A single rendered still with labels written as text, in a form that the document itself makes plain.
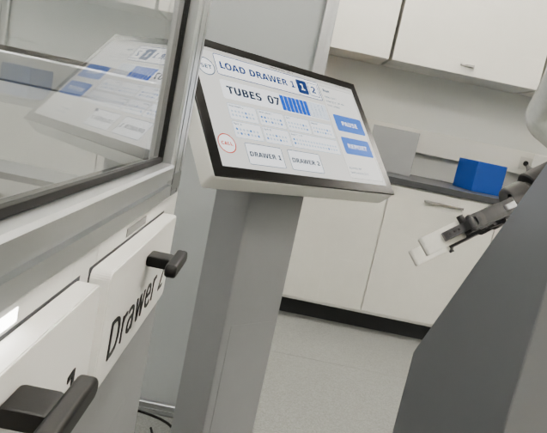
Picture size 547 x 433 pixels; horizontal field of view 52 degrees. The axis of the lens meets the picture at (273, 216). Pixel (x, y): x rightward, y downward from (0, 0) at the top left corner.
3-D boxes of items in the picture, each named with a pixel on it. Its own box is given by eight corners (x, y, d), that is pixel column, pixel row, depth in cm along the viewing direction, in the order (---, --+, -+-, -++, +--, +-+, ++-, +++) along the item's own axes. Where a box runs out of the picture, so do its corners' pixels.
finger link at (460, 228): (474, 228, 90) (478, 224, 87) (445, 241, 90) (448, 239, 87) (469, 219, 90) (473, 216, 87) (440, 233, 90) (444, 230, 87)
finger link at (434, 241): (465, 237, 90) (467, 236, 90) (426, 256, 91) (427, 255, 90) (457, 221, 91) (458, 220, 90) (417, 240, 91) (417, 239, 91)
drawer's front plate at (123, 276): (162, 294, 76) (177, 214, 74) (91, 398, 47) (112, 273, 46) (149, 290, 76) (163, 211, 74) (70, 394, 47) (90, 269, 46)
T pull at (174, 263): (186, 262, 64) (188, 250, 64) (173, 280, 57) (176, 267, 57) (154, 255, 64) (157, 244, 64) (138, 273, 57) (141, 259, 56)
